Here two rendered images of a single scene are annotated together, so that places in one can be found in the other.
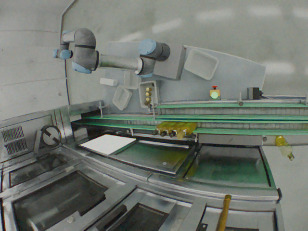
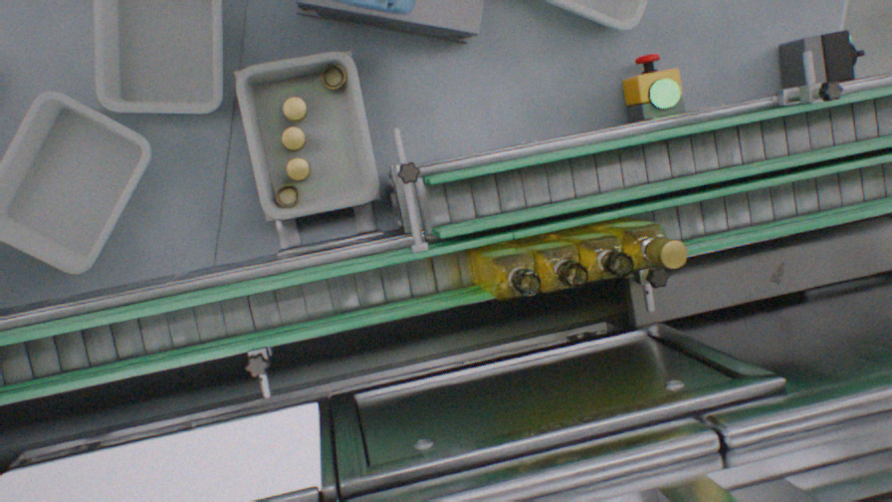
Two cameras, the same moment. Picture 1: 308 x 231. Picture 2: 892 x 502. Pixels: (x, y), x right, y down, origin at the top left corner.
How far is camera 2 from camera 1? 0.75 m
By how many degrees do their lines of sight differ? 40
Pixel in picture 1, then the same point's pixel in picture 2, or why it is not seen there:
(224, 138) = (747, 275)
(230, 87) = (706, 56)
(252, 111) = (845, 128)
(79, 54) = not seen: outside the picture
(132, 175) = (633, 463)
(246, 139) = (842, 253)
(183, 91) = (486, 106)
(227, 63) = not seen: outside the picture
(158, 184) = (783, 432)
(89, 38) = not seen: outside the picture
